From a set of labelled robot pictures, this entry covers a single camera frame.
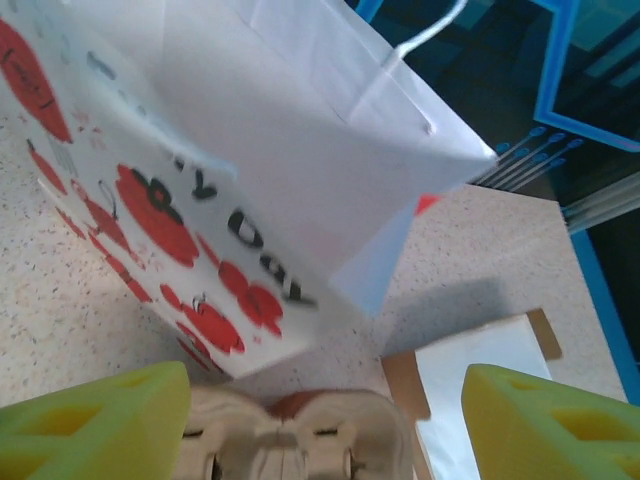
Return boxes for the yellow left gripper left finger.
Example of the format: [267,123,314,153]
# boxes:
[0,359,194,480]

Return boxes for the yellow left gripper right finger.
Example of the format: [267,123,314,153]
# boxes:
[460,363,640,480]

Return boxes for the brown pulp cup carrier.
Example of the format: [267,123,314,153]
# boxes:
[179,388,419,480]

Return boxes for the white paper napkin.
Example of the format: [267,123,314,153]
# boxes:
[414,317,554,480]

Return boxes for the brown cardboard sheet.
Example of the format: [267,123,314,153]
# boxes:
[382,308,564,480]

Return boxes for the white red printed paper bag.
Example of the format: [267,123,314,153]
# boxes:
[0,0,501,381]

